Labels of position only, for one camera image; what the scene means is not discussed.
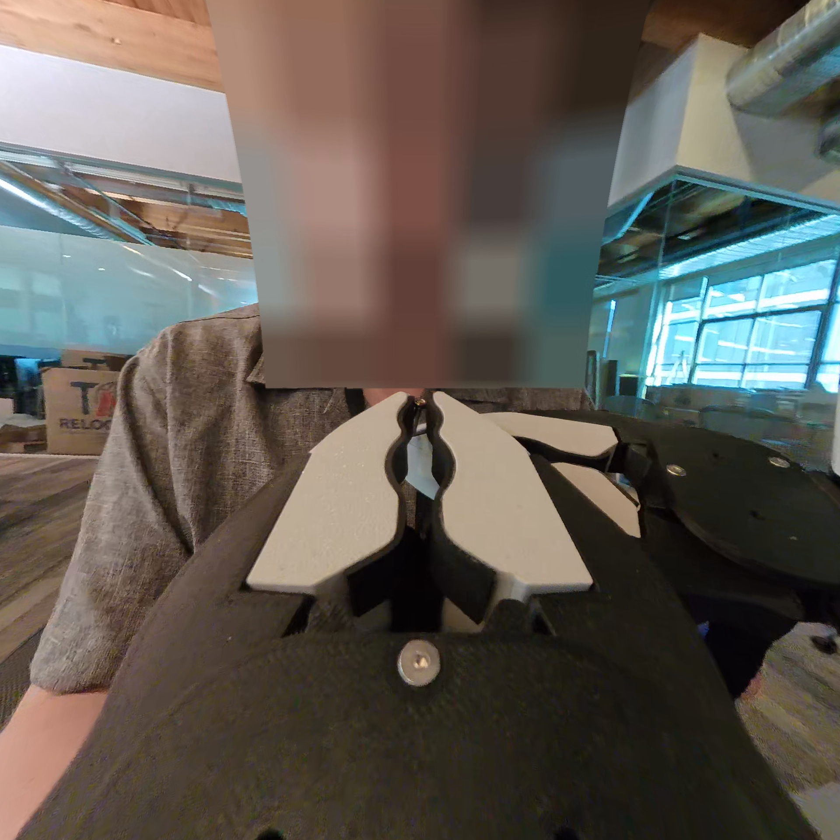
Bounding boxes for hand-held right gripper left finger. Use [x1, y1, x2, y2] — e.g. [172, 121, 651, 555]
[246, 392, 416, 597]

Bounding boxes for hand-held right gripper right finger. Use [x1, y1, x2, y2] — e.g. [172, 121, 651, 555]
[430, 392, 593, 601]

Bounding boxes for cardboard box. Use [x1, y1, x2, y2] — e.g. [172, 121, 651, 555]
[41, 351, 135, 455]

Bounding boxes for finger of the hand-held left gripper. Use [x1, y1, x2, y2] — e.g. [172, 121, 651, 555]
[551, 462, 641, 539]
[482, 412, 619, 460]

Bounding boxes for metal air duct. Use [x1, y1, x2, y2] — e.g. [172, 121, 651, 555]
[725, 0, 840, 114]

